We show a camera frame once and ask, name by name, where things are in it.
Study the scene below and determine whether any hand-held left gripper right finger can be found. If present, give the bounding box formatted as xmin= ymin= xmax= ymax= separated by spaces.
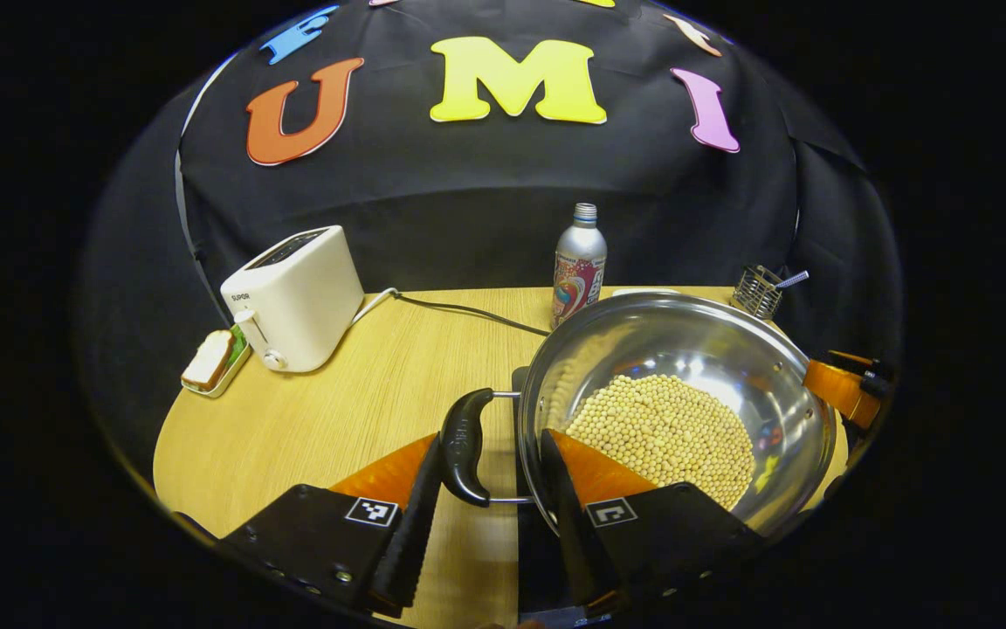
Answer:
xmin=538 ymin=428 xmax=766 ymax=617

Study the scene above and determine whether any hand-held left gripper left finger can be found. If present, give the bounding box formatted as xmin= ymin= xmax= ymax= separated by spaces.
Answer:
xmin=219 ymin=432 xmax=444 ymax=617

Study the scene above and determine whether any black induction cooktop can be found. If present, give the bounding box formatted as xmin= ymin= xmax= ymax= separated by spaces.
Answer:
xmin=510 ymin=365 xmax=617 ymax=629

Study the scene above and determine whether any steel pot with black handles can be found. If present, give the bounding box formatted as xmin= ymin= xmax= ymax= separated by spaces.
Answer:
xmin=440 ymin=292 xmax=840 ymax=541

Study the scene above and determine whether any pile of soybeans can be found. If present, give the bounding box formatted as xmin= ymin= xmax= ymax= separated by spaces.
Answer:
xmin=566 ymin=374 xmax=757 ymax=512

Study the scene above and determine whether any small green plate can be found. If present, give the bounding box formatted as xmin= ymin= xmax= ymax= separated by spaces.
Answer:
xmin=180 ymin=325 xmax=252 ymax=399

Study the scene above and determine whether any silver drink bottle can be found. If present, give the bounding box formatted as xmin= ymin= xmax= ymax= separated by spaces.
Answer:
xmin=550 ymin=203 xmax=609 ymax=331

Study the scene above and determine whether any white toaster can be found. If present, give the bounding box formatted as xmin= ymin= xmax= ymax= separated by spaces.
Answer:
xmin=220 ymin=225 xmax=366 ymax=374

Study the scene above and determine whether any toy sandwich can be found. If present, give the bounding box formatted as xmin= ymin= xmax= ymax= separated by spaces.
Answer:
xmin=182 ymin=329 xmax=235 ymax=391

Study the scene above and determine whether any black backdrop cloth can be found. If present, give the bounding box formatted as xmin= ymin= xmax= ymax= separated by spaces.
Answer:
xmin=75 ymin=0 xmax=906 ymax=385

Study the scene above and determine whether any wire utensil holder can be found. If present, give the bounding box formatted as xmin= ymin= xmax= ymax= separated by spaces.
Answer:
xmin=730 ymin=265 xmax=785 ymax=321

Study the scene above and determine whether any black power cable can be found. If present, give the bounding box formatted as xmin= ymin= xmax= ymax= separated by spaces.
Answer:
xmin=392 ymin=292 xmax=554 ymax=338

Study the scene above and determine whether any white toaster cable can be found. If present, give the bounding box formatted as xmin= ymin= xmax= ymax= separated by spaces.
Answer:
xmin=349 ymin=287 xmax=399 ymax=326

